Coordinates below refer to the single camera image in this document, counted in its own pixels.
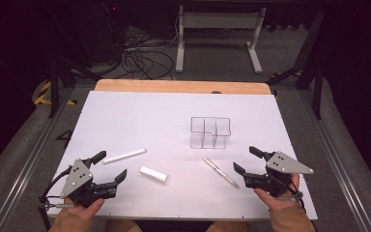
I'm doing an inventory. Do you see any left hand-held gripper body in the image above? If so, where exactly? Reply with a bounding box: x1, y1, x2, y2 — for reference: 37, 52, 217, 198
59, 157, 119, 208

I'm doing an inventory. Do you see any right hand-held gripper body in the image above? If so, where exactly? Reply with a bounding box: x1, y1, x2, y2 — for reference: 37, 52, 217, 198
243, 150, 315, 198

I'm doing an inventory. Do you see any clear ballpoint pen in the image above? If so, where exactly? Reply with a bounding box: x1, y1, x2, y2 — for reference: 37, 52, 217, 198
201, 157, 241, 190

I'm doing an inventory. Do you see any white marker pen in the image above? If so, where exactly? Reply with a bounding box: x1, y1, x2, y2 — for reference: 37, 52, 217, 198
102, 147, 149, 165

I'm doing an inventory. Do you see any white eraser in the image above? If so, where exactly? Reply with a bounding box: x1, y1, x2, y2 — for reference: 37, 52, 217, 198
138, 165, 169, 185

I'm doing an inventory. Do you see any clear plastic organizer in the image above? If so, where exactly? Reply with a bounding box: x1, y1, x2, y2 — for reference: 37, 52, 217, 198
189, 116, 233, 151

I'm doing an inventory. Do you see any person's left hand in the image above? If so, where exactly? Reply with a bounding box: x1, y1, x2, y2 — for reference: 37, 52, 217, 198
63, 197, 106, 223

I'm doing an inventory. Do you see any person's right hand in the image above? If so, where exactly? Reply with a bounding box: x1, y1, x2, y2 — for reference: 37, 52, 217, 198
253, 173, 301, 213

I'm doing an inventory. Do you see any black metal stand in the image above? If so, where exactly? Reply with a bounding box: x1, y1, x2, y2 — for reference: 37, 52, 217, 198
48, 6, 103, 119
266, 9, 326, 121

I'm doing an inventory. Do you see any yellow black hazard tape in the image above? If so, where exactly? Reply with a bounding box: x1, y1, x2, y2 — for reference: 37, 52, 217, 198
33, 79, 78, 107

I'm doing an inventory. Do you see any black computer tower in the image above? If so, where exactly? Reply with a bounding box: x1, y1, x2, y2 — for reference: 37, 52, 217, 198
76, 2, 128, 66

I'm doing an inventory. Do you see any grey metal stand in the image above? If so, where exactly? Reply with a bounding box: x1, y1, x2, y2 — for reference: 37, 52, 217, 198
175, 5, 268, 74

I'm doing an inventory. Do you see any right hand-held gripper cable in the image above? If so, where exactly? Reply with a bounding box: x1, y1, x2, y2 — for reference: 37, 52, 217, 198
278, 175, 307, 215

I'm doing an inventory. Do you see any hand-held gripper cable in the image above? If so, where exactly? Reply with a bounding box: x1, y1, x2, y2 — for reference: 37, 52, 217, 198
278, 175, 307, 215
37, 164, 75, 232

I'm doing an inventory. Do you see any left hand-held gripper cable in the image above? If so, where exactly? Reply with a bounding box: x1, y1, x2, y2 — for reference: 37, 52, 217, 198
37, 164, 75, 232

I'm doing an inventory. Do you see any aluminium floor rail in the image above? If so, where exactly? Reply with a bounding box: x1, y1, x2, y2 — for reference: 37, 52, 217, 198
0, 86, 78, 232
298, 86, 371, 232

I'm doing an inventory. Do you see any tangle of black floor cables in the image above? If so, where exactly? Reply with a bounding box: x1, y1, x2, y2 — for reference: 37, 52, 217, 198
120, 28, 176, 81

